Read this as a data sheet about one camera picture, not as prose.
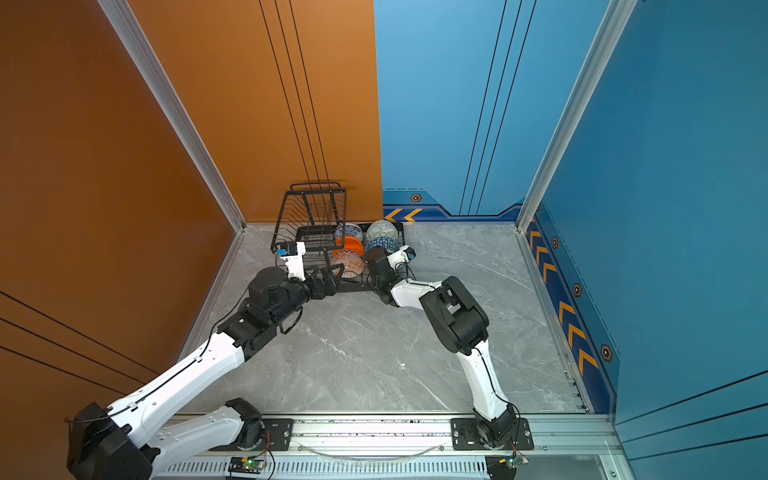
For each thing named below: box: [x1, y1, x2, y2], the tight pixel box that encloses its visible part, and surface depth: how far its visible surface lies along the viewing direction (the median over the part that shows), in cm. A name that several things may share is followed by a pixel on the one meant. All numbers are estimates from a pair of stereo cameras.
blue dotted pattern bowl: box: [365, 236, 399, 253], surface depth 110 cm
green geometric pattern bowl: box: [366, 220, 399, 242], surface depth 114 cm
